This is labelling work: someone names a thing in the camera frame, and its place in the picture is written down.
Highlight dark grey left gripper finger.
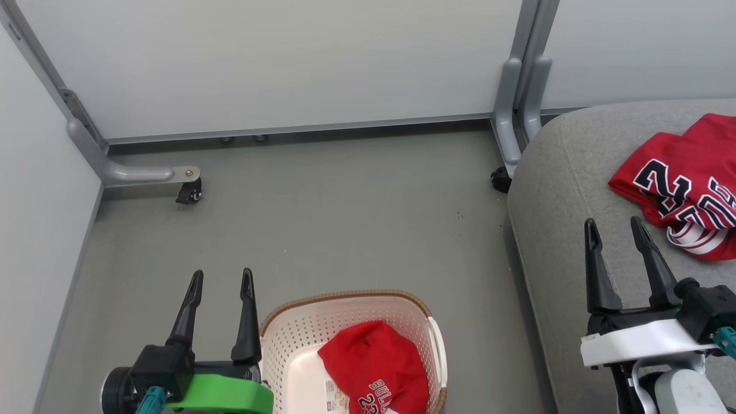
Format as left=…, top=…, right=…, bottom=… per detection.
left=231, top=267, right=263, bottom=364
left=166, top=269, right=205, bottom=347

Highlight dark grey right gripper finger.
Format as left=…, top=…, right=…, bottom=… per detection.
left=584, top=217, right=624, bottom=315
left=630, top=216, right=680, bottom=308

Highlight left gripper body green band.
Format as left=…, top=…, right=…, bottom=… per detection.
left=164, top=359, right=275, bottom=414

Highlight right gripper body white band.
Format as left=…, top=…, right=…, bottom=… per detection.
left=580, top=303, right=717, bottom=369

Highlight red jersey large black numbers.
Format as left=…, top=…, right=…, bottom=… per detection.
left=608, top=113, right=736, bottom=261

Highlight red jersey small Bulls print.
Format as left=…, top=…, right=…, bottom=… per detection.
left=317, top=320, right=430, bottom=414

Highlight grey fabric sofa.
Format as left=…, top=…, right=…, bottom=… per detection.
left=507, top=99, right=736, bottom=414

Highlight cream perforated laundry basket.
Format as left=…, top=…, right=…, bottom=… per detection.
left=259, top=289, right=448, bottom=414

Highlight paper product label sticker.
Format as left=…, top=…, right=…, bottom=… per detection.
left=324, top=379, right=351, bottom=412

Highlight black caster wheel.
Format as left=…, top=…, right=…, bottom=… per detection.
left=490, top=166, right=512, bottom=194
left=175, top=177, right=204, bottom=205

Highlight grey curved partition leg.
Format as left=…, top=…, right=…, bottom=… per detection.
left=57, top=86, right=202, bottom=187

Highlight grey upright partition foot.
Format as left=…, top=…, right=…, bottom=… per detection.
left=493, top=56, right=524, bottom=167
left=522, top=55, right=554, bottom=143

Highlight teal left cable connector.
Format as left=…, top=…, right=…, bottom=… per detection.
left=135, top=386, right=167, bottom=414

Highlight teal cable connector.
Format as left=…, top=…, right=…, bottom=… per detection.
left=135, top=386, right=167, bottom=414
left=715, top=327, right=736, bottom=360

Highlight teal right cable connector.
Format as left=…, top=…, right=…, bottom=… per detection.
left=715, top=327, right=736, bottom=360

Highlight grey partition base rail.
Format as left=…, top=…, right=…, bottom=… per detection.
left=105, top=112, right=495, bottom=145

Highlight grey double partition post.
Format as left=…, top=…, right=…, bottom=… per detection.
left=513, top=0, right=561, bottom=110

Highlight grey corner partition post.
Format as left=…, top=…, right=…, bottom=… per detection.
left=0, top=3, right=107, bottom=153

